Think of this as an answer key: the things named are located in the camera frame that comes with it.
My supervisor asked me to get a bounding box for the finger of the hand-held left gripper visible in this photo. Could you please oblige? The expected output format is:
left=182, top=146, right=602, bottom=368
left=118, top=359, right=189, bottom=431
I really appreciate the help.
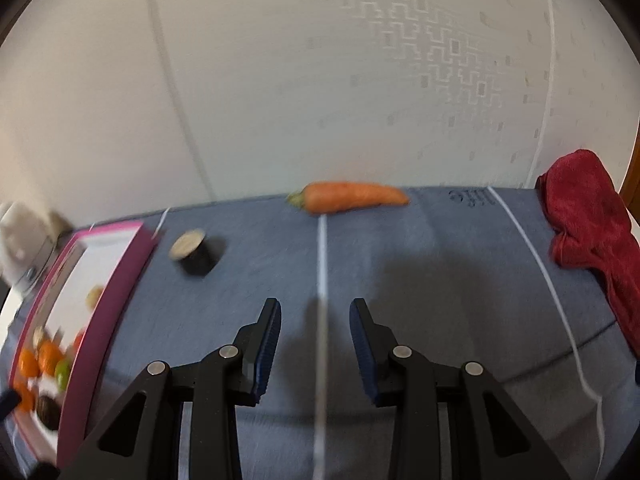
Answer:
left=0, top=390, right=22, bottom=422

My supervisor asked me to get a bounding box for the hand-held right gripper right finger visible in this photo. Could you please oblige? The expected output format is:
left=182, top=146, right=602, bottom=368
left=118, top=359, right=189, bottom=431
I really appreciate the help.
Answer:
left=349, top=298, right=571, bottom=480

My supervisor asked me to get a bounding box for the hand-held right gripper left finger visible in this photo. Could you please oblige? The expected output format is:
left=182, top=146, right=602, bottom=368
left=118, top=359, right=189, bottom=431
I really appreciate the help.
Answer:
left=60, top=298, right=282, bottom=480

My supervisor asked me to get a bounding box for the dark brown wrinkled fruit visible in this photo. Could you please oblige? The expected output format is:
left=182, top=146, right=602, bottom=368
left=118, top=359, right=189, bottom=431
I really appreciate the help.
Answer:
left=36, top=395, right=63, bottom=431

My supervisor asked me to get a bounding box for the pink cardboard box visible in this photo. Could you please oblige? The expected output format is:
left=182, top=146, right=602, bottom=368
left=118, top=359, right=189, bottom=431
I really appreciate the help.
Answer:
left=7, top=221, right=162, bottom=471

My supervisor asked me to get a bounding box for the blue-grey printed cloth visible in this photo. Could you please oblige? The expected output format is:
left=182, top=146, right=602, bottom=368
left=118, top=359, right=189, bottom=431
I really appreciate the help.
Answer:
left=0, top=186, right=640, bottom=480

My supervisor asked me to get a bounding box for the cut eggplant piece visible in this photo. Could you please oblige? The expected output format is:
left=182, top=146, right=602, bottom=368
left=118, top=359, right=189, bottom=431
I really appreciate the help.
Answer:
left=169, top=229, right=221, bottom=277

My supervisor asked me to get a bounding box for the orange carrot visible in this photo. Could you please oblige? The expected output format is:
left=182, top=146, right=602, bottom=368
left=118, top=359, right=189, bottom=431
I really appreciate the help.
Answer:
left=286, top=181, right=411, bottom=216

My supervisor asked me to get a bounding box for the white appliance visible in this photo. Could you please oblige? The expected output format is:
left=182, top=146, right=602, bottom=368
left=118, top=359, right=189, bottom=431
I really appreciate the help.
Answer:
left=0, top=202, right=71, bottom=291

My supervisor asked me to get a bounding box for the red towel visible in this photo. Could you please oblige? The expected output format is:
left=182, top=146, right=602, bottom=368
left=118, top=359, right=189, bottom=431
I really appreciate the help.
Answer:
left=536, top=149, right=640, bottom=358

